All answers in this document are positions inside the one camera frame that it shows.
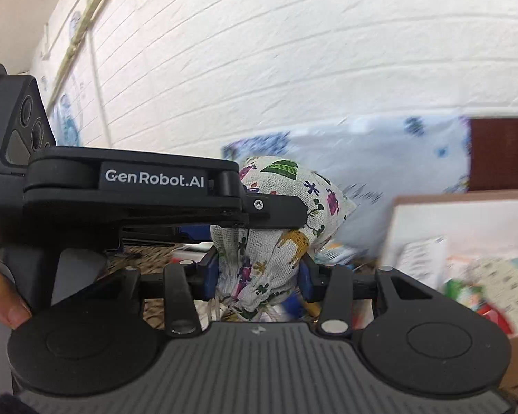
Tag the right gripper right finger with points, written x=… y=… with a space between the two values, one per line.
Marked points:
x=309 y=280

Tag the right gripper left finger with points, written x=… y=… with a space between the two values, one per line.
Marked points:
x=210 y=272

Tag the printed cloth drawstring pouch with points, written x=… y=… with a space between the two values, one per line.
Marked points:
x=258 y=268

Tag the person's left hand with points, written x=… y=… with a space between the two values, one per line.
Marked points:
x=4 y=297

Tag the white printed paper box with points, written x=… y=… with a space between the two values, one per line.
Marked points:
x=425 y=261

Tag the floral plastic bag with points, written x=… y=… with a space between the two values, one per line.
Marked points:
x=373 y=161

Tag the brown cardboard storage box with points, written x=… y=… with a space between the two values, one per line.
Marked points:
x=476 y=225

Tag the white patterned shoe insole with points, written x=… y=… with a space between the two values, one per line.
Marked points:
x=499 y=279

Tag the dark brown board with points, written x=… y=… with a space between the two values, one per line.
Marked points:
x=494 y=154

